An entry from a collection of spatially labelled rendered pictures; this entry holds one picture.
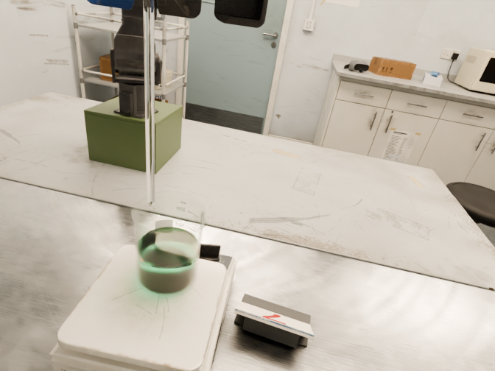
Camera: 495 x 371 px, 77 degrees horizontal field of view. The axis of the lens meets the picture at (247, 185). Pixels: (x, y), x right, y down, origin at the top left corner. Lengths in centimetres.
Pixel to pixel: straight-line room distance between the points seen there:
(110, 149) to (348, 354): 56
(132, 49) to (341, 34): 267
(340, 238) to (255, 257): 17
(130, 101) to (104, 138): 10
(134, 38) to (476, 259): 72
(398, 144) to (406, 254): 226
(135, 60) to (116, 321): 44
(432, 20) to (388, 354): 304
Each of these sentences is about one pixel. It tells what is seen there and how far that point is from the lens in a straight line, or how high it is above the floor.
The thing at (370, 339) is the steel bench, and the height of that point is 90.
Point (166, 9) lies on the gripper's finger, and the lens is 25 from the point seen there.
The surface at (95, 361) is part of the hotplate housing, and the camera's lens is 31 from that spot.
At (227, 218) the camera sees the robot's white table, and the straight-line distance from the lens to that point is 56.
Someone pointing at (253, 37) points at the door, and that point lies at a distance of 318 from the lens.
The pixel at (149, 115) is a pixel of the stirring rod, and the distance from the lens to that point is 22.
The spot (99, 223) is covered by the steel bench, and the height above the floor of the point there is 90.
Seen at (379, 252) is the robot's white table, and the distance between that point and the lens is 60.
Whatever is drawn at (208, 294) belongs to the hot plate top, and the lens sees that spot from 32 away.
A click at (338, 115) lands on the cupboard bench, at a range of 269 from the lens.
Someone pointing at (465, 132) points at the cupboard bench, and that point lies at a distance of 298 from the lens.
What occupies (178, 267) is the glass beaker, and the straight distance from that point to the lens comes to 29.
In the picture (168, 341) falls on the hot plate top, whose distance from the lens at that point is 29.
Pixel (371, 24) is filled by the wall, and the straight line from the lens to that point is 320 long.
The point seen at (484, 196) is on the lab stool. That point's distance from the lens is 178.
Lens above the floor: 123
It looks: 30 degrees down
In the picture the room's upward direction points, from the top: 10 degrees clockwise
